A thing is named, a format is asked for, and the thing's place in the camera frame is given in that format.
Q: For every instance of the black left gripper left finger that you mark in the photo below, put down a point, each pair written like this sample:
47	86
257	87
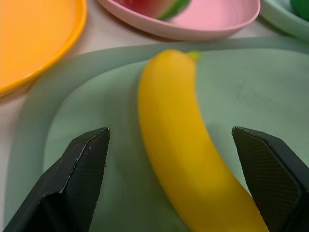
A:
72	183

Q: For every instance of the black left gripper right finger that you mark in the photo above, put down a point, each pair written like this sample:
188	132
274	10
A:
272	176

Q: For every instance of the yellow round plate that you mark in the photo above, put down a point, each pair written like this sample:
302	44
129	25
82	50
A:
31	38

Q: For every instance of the light green round plate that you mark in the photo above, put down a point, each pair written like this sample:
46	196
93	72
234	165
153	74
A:
280	17

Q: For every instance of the pink round plate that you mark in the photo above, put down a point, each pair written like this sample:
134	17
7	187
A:
212	19

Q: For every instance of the green square tray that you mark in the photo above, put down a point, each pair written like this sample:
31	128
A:
241	96

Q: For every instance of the yellow toy banana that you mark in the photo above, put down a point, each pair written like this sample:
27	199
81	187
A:
173	135

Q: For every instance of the green toy fruit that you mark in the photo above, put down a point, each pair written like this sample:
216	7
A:
300	6

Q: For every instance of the toy watermelon slice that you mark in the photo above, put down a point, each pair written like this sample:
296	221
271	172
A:
157	7

